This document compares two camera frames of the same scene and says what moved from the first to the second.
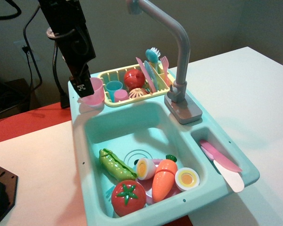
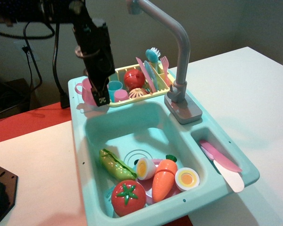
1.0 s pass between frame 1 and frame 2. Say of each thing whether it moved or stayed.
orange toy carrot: stayed
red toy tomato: stayed
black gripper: moved
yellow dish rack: stayed
